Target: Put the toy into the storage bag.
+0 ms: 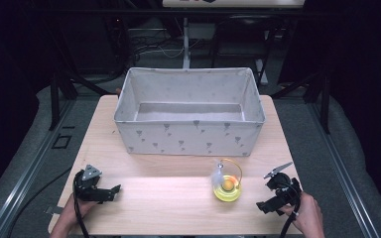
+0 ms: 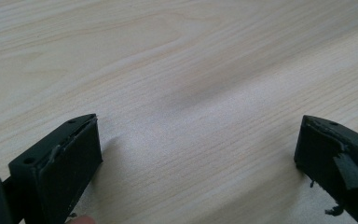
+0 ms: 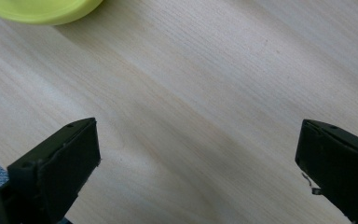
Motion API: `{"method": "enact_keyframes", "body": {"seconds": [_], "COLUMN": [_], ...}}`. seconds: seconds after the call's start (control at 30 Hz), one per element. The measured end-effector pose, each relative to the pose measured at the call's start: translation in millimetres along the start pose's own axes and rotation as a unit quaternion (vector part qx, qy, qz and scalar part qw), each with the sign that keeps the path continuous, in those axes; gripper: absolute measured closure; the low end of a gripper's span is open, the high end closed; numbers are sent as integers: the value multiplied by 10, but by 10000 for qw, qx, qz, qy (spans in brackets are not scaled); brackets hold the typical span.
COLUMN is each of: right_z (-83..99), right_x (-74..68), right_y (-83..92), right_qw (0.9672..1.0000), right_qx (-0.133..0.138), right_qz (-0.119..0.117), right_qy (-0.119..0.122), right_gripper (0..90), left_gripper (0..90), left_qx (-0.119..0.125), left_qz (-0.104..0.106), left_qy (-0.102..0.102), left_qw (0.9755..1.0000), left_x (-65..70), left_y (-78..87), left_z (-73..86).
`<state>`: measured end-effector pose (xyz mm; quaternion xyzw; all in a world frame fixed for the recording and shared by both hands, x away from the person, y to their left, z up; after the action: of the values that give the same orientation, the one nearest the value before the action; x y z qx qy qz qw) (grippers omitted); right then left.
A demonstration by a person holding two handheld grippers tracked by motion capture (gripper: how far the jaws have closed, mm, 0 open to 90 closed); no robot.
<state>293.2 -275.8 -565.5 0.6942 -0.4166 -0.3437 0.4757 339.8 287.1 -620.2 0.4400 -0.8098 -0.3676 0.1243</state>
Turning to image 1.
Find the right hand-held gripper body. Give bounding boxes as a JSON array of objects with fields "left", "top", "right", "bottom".
[{"left": 263, "top": 161, "right": 303, "bottom": 212}]

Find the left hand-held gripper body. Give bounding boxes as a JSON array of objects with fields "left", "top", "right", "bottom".
[{"left": 73, "top": 164, "right": 117, "bottom": 203}]

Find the yellow cat toy with feather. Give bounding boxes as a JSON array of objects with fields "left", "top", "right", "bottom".
[{"left": 210, "top": 158, "right": 244, "bottom": 203}]

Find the grey printed fabric storage box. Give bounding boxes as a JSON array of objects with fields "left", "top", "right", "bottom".
[{"left": 113, "top": 66, "right": 266, "bottom": 158}]

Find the person's left hand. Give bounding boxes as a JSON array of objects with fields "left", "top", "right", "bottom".
[{"left": 61, "top": 193, "right": 97, "bottom": 230}]

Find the person's right hand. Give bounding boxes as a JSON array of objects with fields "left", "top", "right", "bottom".
[{"left": 278, "top": 191, "right": 325, "bottom": 238}]

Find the grey tape strip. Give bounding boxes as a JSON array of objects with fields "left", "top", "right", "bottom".
[{"left": 44, "top": 205, "right": 64, "bottom": 215}]

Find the black chair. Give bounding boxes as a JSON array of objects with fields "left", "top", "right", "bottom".
[{"left": 210, "top": 13, "right": 281, "bottom": 86}]

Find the white metal stand pole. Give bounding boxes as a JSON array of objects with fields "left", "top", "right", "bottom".
[{"left": 182, "top": 17, "right": 191, "bottom": 69}]

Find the right hand-held gripper black cable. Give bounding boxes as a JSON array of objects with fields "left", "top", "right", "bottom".
[{"left": 279, "top": 184, "right": 303, "bottom": 238}]

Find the hand-held gripper black cable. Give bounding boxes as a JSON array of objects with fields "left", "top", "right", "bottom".
[
  {"left": 72, "top": 170, "right": 91, "bottom": 238},
  {"left": 279, "top": 184, "right": 303, "bottom": 238}
]

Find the left hand-held gripper black cable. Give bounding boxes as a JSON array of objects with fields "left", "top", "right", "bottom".
[{"left": 72, "top": 170, "right": 91, "bottom": 238}]

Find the black floor cable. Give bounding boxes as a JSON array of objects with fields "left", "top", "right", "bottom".
[{"left": 6, "top": 166, "right": 72, "bottom": 238}]

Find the metal floor rail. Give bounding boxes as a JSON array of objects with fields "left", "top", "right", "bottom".
[
  {"left": 306, "top": 98, "right": 381, "bottom": 238},
  {"left": 0, "top": 98, "right": 77, "bottom": 238}
]

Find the black metal frame leg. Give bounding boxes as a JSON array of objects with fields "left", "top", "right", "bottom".
[
  {"left": 48, "top": 70, "right": 62, "bottom": 132},
  {"left": 319, "top": 70, "right": 331, "bottom": 135}
]

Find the bundle of floor cables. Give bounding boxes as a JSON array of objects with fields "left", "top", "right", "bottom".
[{"left": 125, "top": 28, "right": 202, "bottom": 68}]

